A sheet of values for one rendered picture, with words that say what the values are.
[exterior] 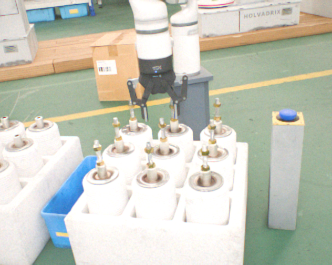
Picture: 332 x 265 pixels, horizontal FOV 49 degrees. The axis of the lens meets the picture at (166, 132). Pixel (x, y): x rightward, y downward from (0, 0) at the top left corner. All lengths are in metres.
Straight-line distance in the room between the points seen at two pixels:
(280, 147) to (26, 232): 0.66
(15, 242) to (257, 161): 0.82
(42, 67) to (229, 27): 1.41
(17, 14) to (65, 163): 1.76
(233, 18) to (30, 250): 2.32
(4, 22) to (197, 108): 1.80
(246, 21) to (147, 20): 2.25
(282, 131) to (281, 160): 0.08
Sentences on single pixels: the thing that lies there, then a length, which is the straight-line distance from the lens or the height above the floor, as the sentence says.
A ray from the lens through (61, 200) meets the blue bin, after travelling 1.09.
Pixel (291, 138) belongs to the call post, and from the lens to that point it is 0.90.
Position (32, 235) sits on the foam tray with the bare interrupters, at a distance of 1.04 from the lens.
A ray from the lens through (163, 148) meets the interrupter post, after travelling 0.89.
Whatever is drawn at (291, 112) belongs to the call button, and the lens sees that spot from 0.91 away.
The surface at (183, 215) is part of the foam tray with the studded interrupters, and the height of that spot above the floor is 0.17.
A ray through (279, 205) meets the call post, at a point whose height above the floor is 0.08.
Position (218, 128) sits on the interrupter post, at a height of 0.27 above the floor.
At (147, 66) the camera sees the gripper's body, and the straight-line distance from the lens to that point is 0.78.
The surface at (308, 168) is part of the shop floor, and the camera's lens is 1.32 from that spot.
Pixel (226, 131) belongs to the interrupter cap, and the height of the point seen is 0.25.
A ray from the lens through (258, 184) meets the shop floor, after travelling 1.22.
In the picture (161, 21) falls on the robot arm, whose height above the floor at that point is 0.57.
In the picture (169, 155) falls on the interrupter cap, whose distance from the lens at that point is 0.88.
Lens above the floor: 0.69
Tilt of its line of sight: 26 degrees down
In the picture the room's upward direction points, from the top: 6 degrees counter-clockwise
